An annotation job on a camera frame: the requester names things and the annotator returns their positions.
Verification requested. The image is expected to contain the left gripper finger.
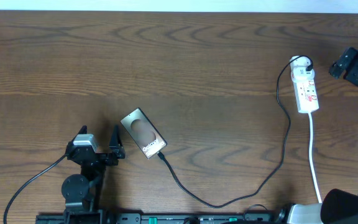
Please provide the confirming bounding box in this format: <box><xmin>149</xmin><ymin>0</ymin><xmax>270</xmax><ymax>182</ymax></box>
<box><xmin>65</xmin><ymin>125</ymin><xmax>88</xmax><ymax>155</ymax></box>
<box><xmin>109</xmin><ymin>125</ymin><xmax>125</xmax><ymax>156</ymax></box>

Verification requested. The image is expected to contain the black USB charging cable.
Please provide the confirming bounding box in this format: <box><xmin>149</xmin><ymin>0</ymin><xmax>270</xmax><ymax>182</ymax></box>
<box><xmin>156</xmin><ymin>55</ymin><xmax>314</xmax><ymax>208</ymax></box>

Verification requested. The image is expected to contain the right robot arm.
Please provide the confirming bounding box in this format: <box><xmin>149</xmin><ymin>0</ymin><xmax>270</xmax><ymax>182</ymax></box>
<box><xmin>271</xmin><ymin>47</ymin><xmax>358</xmax><ymax>223</ymax></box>

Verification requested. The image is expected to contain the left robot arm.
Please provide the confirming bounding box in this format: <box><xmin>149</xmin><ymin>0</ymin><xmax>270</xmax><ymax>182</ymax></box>
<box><xmin>61</xmin><ymin>126</ymin><xmax>125</xmax><ymax>224</ymax></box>

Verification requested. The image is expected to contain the white power strip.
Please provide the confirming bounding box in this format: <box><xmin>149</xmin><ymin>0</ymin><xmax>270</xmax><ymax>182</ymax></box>
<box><xmin>290</xmin><ymin>55</ymin><xmax>319</xmax><ymax>114</ymax></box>

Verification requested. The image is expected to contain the white power strip cord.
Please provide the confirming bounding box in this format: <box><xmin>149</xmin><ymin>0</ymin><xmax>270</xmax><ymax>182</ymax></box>
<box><xmin>308</xmin><ymin>112</ymin><xmax>323</xmax><ymax>205</ymax></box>

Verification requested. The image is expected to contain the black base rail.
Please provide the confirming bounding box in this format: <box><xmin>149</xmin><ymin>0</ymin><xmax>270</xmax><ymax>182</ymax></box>
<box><xmin>35</xmin><ymin>213</ymin><xmax>274</xmax><ymax>224</ymax></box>

